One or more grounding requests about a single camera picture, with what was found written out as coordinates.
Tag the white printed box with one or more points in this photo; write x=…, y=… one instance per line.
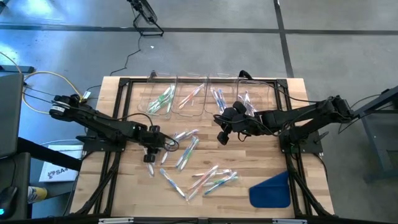
x=62, y=165

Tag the yellow labelled can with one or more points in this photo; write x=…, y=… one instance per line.
x=37, y=194

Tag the clear plastic bin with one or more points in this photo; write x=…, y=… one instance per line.
x=196, y=109
x=146, y=93
x=230, y=87
x=262, y=90

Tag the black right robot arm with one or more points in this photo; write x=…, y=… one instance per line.
x=295, y=116

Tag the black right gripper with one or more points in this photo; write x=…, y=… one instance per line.
x=239, y=123

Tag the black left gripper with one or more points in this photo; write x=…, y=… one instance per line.
x=152, y=140

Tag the black metal side stand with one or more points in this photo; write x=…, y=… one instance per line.
x=382, y=140

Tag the black flat bar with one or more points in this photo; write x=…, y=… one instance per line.
x=15, y=68

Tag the white mounting bracket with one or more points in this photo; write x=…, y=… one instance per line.
x=289, y=221
x=116, y=220

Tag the black computer mouse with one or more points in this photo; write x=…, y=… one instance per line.
x=7, y=199

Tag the grey laptop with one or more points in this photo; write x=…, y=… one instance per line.
x=11, y=115

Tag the black side desk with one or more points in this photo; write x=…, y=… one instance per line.
x=46, y=154

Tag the blue cloth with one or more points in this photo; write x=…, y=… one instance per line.
x=270, y=193

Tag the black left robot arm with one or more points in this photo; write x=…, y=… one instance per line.
x=99, y=123

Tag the black aluminium table frame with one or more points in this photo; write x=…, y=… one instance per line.
x=282, y=84

